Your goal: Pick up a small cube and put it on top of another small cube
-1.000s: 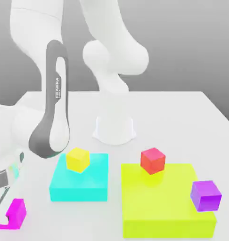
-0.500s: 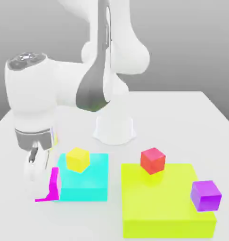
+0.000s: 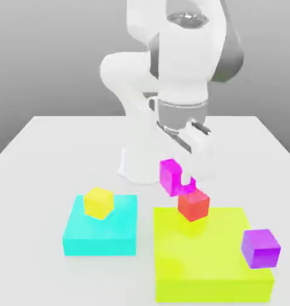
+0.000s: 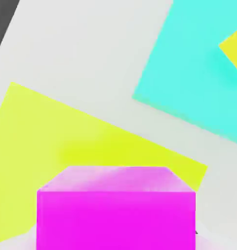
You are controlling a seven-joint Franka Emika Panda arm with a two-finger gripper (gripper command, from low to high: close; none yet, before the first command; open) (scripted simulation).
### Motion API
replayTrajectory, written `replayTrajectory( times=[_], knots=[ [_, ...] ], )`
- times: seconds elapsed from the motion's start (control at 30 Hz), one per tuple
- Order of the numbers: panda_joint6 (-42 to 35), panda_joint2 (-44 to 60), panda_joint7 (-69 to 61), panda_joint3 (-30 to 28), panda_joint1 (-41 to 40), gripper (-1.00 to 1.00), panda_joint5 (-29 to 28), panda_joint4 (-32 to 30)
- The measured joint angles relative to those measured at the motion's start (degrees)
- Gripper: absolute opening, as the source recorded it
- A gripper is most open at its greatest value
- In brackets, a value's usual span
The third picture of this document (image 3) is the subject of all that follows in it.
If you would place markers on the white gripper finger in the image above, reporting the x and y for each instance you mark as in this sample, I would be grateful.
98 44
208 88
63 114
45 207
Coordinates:
186 177

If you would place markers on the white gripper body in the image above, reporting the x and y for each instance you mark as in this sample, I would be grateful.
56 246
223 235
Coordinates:
200 162

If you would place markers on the small magenta cube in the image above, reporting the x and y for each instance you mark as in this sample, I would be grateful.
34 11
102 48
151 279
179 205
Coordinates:
168 177

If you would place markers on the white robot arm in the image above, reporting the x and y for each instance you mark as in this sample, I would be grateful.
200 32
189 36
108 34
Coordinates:
183 59

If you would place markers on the small red cube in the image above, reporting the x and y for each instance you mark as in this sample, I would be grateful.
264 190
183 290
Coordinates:
193 207

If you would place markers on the small yellow cube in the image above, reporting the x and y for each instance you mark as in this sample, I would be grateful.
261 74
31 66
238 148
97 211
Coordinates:
99 203

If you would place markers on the small purple cube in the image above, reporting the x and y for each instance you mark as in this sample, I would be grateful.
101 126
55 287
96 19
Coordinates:
260 249

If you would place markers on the large yellow-green box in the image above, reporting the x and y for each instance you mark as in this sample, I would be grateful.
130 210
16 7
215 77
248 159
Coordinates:
207 275

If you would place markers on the large cyan box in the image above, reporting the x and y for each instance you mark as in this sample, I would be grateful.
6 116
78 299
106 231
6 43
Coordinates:
99 239

